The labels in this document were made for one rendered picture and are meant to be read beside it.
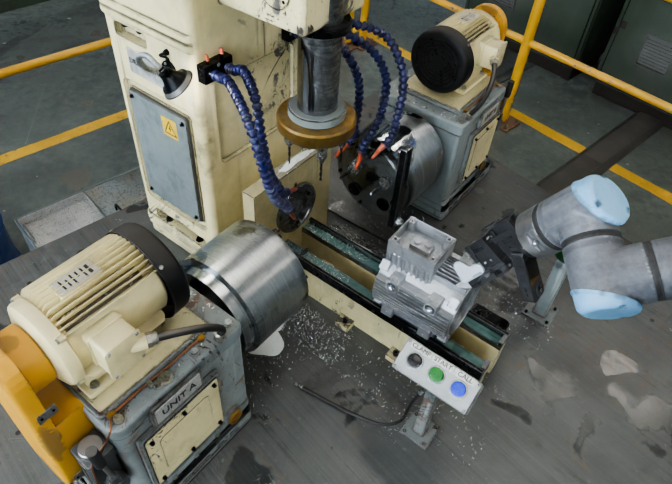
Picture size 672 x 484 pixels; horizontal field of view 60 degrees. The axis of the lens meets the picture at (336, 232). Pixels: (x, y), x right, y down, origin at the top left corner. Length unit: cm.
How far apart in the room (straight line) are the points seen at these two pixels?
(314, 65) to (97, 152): 247
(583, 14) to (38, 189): 350
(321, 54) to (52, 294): 66
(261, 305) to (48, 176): 239
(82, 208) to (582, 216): 207
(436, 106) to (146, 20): 83
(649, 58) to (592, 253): 338
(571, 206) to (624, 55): 340
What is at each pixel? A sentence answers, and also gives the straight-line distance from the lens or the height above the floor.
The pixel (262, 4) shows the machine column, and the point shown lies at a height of 159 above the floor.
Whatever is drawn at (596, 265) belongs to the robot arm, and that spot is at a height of 144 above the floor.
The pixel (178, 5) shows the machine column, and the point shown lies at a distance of 122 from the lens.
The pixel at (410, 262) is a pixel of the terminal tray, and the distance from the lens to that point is 130.
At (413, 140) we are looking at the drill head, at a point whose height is 115.
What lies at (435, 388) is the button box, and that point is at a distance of 119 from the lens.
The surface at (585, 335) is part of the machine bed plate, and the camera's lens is 172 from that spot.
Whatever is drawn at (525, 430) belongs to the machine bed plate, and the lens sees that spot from 150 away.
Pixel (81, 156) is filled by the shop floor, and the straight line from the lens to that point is 355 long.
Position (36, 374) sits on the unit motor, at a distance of 97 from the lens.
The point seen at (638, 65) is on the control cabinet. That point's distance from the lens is 431.
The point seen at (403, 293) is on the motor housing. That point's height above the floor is 105.
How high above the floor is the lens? 206
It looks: 45 degrees down
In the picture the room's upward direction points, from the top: 5 degrees clockwise
